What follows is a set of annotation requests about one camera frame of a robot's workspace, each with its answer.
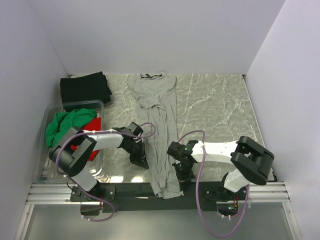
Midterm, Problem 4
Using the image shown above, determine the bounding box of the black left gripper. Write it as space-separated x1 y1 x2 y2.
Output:
123 140 149 169

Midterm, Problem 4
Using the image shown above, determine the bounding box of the grey t-shirt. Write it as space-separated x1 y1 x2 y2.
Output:
127 73 184 199

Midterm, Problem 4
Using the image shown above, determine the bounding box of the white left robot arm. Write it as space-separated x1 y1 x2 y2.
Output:
48 122 149 201

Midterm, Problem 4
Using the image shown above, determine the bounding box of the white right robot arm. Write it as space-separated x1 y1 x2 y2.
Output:
167 136 275 202

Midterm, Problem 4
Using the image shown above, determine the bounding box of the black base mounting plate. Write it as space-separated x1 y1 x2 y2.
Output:
70 181 246 216

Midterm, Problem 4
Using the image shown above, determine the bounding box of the red t-shirt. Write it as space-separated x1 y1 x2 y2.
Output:
70 115 101 162

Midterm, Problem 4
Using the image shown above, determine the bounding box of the folded black t-shirt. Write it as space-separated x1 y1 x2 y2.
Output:
59 71 112 106

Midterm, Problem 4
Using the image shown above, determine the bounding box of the green t-shirt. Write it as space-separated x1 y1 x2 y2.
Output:
45 108 99 148

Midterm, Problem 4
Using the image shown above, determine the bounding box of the clear plastic bin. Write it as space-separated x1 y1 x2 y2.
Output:
33 99 106 185

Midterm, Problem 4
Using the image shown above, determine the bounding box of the aluminium rail frame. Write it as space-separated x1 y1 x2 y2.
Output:
15 182 302 240

